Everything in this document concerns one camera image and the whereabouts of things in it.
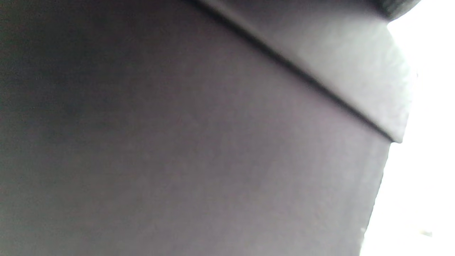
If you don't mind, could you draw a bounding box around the black cardboard box lid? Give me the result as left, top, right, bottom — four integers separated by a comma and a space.
192, 0, 414, 144

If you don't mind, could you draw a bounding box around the person's left hand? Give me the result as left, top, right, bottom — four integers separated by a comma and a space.
370, 0, 422, 22

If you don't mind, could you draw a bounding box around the black cardboard box base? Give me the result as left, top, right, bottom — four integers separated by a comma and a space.
0, 0, 391, 256

